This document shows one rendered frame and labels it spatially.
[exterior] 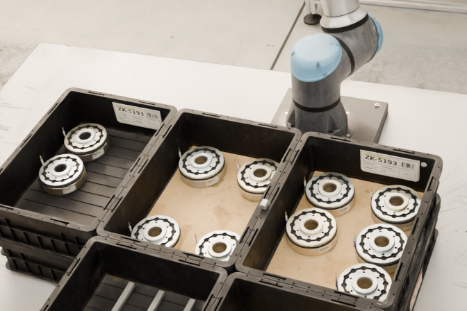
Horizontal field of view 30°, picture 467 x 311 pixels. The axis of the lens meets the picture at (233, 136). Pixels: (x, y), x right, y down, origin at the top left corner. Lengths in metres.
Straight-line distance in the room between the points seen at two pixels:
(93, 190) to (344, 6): 0.72
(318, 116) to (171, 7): 2.08
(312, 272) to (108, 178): 0.54
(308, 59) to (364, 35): 0.17
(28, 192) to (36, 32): 2.14
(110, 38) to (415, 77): 1.36
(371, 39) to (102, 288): 0.87
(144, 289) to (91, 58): 1.02
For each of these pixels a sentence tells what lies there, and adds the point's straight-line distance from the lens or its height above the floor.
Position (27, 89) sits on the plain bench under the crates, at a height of 0.70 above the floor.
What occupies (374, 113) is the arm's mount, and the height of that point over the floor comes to 0.74.
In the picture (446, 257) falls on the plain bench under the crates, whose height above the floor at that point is 0.70.
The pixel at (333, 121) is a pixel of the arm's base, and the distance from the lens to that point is 2.08.
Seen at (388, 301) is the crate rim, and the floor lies 0.93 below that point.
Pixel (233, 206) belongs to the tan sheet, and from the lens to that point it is 1.87.
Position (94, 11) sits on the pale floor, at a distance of 4.15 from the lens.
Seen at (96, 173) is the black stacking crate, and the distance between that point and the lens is 2.02.
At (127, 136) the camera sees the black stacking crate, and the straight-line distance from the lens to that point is 2.09.
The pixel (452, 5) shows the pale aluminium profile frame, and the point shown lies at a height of 0.14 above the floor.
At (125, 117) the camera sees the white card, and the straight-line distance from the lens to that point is 2.07.
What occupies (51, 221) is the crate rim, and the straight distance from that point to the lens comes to 1.80.
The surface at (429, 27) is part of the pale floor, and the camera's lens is 3.76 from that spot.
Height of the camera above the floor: 2.17
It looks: 41 degrees down
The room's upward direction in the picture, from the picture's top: 9 degrees counter-clockwise
